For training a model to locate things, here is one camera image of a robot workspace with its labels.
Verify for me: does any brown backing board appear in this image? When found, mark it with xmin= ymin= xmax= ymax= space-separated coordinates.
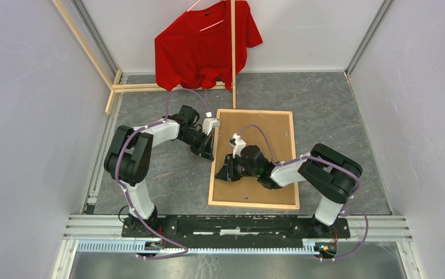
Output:
xmin=212 ymin=112 xmax=297 ymax=206

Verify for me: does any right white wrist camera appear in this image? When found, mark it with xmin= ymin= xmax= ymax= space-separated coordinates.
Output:
xmin=229 ymin=133 xmax=246 ymax=158

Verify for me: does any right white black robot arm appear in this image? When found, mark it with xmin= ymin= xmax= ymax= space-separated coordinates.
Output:
xmin=215 ymin=144 xmax=363 ymax=237

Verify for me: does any light wooden picture frame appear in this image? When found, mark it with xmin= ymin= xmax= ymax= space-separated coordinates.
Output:
xmin=207 ymin=108 xmax=301 ymax=211

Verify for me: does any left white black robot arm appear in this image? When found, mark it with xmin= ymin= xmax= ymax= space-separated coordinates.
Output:
xmin=104 ymin=105 xmax=220 ymax=237

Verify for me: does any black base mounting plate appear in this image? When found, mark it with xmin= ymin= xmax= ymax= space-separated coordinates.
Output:
xmin=122 ymin=214 xmax=351 ymax=250

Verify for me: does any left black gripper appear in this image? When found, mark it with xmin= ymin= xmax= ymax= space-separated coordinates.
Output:
xmin=179 ymin=130 xmax=214 ymax=163

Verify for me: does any wooden clothes rack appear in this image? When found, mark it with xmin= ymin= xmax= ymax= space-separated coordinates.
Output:
xmin=52 ymin=0 xmax=237 ymax=115

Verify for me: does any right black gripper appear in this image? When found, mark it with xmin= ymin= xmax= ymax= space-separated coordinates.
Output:
xmin=214 ymin=153 xmax=259 ymax=182

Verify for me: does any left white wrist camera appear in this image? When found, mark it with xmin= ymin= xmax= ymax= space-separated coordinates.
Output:
xmin=202 ymin=112 xmax=220 ymax=135

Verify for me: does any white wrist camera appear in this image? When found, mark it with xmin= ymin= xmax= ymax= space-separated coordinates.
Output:
xmin=229 ymin=133 xmax=246 ymax=158
xmin=202 ymin=112 xmax=220 ymax=135

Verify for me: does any white slotted cable duct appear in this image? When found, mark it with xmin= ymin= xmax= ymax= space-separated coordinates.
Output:
xmin=76 ymin=239 xmax=319 ymax=255

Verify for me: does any red t-shirt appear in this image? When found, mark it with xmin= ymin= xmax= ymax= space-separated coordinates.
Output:
xmin=154 ymin=1 xmax=263 ymax=91

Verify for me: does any pink clothes hanger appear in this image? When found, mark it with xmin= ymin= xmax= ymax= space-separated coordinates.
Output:
xmin=186 ymin=1 xmax=228 ymax=32

